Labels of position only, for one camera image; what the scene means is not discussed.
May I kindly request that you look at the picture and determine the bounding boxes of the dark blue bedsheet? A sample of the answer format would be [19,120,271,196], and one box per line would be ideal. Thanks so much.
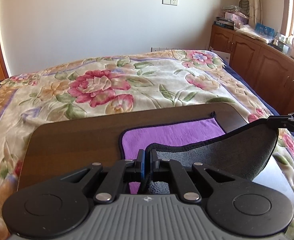
[223,64,277,117]

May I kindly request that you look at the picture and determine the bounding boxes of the purple and grey towel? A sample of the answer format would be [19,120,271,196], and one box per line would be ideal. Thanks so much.
[118,111,279,196]

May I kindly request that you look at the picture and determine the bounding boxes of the wooden cabinet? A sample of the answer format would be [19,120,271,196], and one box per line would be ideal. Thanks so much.
[208,24,294,117]

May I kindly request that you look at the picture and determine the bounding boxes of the blue packet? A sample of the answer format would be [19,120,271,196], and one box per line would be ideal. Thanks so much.
[255,22,275,37]

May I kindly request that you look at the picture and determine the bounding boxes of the patterned curtain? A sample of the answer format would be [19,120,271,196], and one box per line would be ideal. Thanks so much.
[247,0,263,28]

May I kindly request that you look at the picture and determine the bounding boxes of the clear plastic bags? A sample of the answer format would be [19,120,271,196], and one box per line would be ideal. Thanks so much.
[235,24,275,44]

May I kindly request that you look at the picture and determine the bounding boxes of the pink box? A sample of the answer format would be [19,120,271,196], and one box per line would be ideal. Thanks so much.
[224,11,249,26]

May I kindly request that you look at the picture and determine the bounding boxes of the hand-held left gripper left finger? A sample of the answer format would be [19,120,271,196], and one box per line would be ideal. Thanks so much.
[60,149,146,204]

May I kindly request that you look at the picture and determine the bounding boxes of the group of bottles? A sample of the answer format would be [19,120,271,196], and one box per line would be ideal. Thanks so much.
[273,32,294,63]

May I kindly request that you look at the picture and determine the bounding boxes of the stack of books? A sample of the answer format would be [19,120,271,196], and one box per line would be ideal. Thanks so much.
[213,17,235,30]

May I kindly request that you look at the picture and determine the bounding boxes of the floral blanket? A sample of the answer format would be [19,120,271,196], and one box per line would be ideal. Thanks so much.
[0,49,294,240]

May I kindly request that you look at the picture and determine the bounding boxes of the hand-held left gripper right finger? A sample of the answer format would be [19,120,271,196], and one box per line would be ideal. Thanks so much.
[150,149,238,203]

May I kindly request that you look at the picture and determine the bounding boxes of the white flat box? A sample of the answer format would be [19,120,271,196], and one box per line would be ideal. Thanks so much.
[209,45,232,67]

